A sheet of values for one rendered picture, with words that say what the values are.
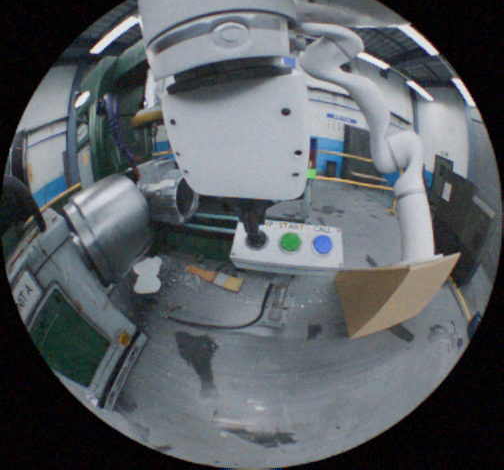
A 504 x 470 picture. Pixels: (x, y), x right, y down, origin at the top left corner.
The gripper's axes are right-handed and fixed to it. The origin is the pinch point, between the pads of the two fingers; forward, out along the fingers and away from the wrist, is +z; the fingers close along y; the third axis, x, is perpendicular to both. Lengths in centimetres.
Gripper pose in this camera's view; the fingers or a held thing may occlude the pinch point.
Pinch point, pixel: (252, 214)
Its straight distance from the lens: 19.5
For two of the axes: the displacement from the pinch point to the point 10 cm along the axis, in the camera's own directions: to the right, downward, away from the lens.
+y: -9.8, -0.9, 1.8
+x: -1.7, 8.3, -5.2
